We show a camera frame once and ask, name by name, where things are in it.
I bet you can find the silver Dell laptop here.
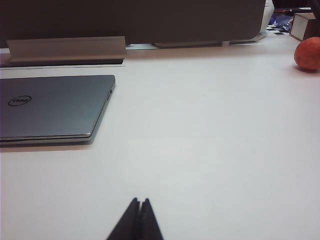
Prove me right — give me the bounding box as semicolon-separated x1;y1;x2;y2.
0;74;117;147

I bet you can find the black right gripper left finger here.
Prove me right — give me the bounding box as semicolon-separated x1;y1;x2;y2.
106;197;141;240

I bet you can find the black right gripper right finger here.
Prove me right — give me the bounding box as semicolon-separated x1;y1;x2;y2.
137;198;165;240

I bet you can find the desk cable socket tray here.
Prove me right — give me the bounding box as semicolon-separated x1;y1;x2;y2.
0;57;125;68

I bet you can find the grey-brown desk divider panel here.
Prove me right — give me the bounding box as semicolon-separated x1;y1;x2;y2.
0;0;267;47

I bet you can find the white cardboard box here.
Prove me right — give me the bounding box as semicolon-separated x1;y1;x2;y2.
289;12;316;41

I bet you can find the blue plastic bag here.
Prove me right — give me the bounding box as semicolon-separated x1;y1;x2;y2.
271;9;296;29

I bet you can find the beige cable box flap lid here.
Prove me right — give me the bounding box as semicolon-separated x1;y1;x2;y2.
6;35;127;64

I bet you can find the orange fruit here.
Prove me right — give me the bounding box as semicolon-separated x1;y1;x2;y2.
293;36;320;72

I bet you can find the black-white checkerboard sheet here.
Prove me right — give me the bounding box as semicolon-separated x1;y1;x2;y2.
265;23;292;36

